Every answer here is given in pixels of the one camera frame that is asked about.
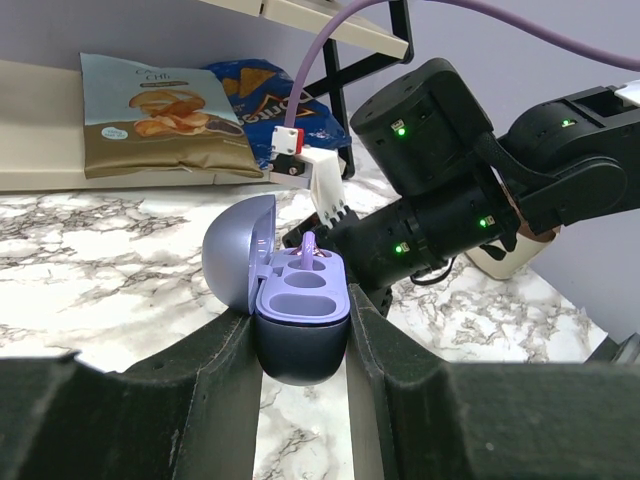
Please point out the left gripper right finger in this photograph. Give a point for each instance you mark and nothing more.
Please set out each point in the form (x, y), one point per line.
(416, 416)

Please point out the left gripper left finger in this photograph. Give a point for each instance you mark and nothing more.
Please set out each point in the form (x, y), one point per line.
(187, 412)

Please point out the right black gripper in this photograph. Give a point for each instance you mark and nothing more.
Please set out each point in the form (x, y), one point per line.
(411, 236)

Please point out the lavender earbud charging case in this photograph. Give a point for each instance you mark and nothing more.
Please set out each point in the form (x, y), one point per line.
(301, 317)

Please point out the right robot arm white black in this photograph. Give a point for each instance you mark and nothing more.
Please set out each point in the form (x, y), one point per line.
(563, 161)

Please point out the blue Doritos bag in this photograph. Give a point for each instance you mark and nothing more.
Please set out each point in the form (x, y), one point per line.
(258, 92)

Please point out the gold brown snack bag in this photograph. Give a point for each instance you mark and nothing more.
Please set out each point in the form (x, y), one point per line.
(143, 118)

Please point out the beige black shelf rack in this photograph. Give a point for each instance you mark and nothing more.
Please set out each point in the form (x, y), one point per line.
(42, 140)

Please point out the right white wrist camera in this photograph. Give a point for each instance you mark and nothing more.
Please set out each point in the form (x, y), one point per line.
(314, 169)

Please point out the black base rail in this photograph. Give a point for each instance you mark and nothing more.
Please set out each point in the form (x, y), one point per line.
(627, 352)

